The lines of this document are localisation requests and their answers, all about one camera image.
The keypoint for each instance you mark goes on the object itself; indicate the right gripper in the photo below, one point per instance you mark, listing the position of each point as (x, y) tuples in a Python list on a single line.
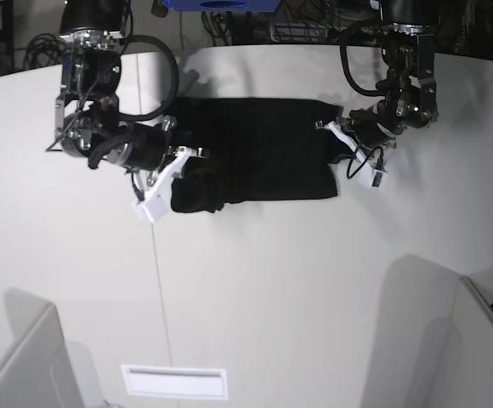
[(137, 147)]

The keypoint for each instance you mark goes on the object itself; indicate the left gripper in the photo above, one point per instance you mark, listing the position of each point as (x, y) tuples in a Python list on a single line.
[(359, 137)]

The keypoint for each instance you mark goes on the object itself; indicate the black T-shirt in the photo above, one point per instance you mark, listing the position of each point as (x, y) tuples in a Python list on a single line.
[(259, 149)]

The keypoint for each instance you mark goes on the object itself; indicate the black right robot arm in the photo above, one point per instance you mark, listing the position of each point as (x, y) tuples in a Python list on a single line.
[(88, 121)]

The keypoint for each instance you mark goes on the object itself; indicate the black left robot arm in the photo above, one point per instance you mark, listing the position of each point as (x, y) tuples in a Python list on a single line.
[(406, 97)]

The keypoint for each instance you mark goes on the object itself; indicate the blue box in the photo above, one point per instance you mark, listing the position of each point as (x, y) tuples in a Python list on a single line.
[(182, 6)]

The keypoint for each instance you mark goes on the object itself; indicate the grey right partition panel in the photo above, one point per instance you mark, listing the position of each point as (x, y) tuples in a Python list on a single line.
[(433, 343)]

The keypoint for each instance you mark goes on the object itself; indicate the grey partition panel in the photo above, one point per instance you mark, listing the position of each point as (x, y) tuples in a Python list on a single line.
[(35, 368), (433, 343)]

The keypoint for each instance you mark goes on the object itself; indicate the grey left partition panel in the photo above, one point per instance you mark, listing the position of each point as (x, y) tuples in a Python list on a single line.
[(35, 368)]

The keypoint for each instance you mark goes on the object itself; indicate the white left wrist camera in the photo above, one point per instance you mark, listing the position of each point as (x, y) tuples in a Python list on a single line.
[(371, 177)]

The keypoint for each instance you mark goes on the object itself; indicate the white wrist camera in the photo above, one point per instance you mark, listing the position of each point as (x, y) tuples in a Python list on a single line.
[(151, 209), (371, 177)]

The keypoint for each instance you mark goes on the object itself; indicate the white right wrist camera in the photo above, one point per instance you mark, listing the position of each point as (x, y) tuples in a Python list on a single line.
[(151, 209)]

